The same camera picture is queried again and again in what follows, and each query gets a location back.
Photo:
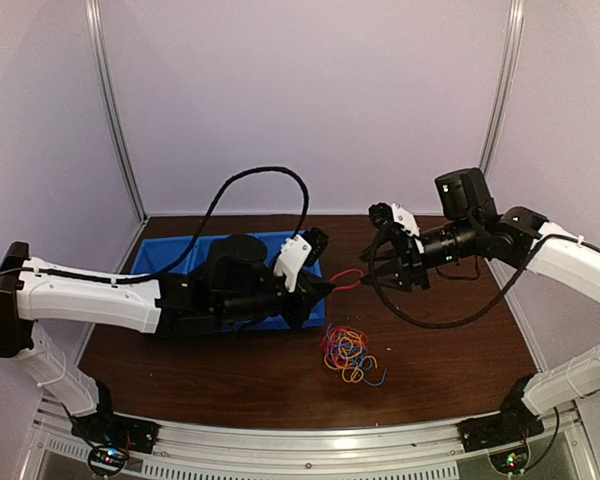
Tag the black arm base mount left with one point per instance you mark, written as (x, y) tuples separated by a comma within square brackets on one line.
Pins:
[(121, 432)]

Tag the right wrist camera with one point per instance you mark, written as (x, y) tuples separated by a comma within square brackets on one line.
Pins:
[(387, 215)]

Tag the circuit board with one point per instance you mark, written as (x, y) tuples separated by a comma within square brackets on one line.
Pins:
[(105, 460), (510, 461)]

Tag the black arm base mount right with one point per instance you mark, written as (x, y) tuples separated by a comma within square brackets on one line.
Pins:
[(495, 430)]

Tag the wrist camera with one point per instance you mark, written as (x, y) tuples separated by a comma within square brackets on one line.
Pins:
[(297, 252), (387, 215)]

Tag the left aluminium frame post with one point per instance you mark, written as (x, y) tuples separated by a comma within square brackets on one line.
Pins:
[(112, 115)]

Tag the right circuit board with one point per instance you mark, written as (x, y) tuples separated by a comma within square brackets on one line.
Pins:
[(510, 461)]

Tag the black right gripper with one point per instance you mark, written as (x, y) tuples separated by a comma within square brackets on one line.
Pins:
[(408, 265)]

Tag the aluminium frame post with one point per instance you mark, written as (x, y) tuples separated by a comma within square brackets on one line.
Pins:
[(509, 60), (112, 115)]

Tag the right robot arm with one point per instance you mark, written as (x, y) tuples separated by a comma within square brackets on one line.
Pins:
[(526, 241)]

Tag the right aluminium frame post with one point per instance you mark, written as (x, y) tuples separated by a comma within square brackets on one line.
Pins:
[(509, 60)]

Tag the blue plastic bin left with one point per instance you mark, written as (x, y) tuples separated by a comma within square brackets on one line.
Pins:
[(154, 254)]

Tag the aluminium front rail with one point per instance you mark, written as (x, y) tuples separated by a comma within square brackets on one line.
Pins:
[(429, 450)]

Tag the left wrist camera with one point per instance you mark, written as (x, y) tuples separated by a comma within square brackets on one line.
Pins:
[(297, 252)]

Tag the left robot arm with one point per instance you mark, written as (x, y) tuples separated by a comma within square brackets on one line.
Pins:
[(234, 288)]

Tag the left circuit board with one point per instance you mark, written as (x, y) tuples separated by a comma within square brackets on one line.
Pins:
[(105, 460)]

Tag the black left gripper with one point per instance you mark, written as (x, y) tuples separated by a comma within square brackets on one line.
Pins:
[(307, 294)]

